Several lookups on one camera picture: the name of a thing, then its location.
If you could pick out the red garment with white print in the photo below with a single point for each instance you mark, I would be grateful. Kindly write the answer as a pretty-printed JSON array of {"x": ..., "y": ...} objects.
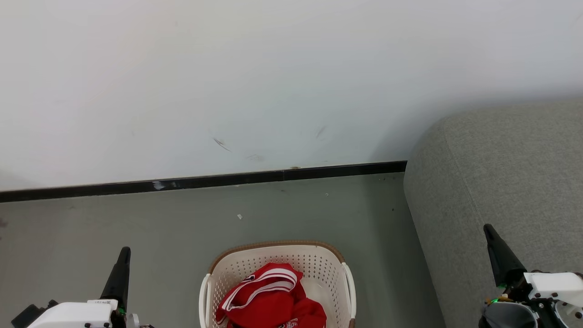
[{"x": 309, "y": 316}]

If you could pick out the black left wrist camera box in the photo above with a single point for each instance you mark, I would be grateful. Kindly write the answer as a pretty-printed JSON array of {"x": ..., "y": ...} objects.
[{"x": 28, "y": 315}]

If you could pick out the black skirting board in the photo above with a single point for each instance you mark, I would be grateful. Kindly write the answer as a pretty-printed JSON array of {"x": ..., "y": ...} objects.
[{"x": 182, "y": 183}]

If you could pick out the cream perforated laundry basket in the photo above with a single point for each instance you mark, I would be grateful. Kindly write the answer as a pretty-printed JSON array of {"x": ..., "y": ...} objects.
[{"x": 273, "y": 255}]

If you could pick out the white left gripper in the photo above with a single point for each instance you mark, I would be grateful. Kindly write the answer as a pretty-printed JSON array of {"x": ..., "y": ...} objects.
[{"x": 73, "y": 315}]

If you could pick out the red jersey with white stripes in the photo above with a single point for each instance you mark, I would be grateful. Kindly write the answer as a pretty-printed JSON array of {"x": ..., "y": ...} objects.
[{"x": 259, "y": 296}]

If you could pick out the grey fabric sofa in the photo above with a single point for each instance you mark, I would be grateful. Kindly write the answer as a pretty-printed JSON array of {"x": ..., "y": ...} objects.
[{"x": 501, "y": 173}]

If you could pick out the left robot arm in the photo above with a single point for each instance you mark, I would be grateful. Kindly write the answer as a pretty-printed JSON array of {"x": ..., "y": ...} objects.
[{"x": 133, "y": 321}]

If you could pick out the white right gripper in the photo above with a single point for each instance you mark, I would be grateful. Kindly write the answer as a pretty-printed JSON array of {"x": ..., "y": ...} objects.
[{"x": 553, "y": 282}]

